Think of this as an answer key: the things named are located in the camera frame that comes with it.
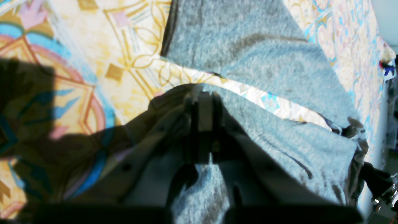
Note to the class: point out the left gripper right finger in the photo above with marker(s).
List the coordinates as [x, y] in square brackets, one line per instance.
[259, 190]

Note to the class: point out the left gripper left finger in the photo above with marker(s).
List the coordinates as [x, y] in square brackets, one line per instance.
[158, 155]

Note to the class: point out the grey t-shirt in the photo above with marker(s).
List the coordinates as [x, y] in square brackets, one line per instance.
[296, 110]

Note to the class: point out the patterned tablecloth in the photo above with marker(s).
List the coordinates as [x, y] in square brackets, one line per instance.
[74, 70]

